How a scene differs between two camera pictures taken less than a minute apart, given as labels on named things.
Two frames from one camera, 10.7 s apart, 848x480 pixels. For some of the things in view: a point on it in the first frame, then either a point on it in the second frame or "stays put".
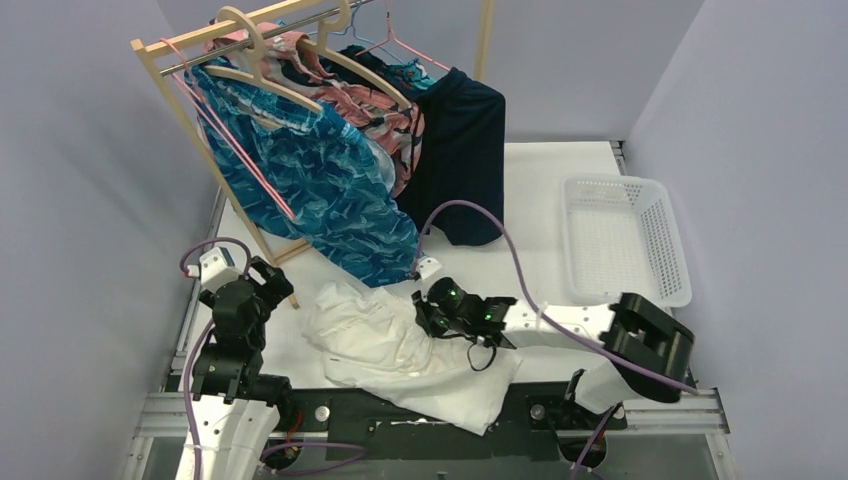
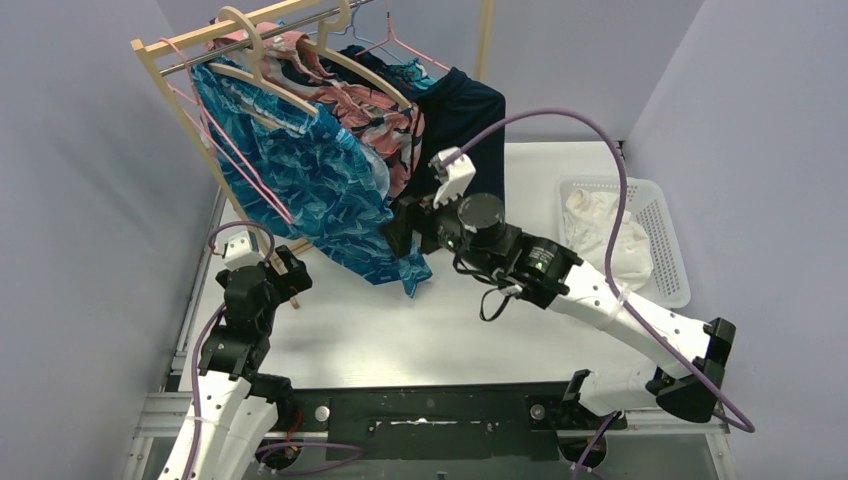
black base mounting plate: [359, 428] stays put
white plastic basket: [621, 237] stays put
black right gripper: [426, 316] → [413, 213]
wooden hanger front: [257, 77] stays put
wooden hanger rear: [321, 47] stays put
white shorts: [375, 343] → [589, 222]
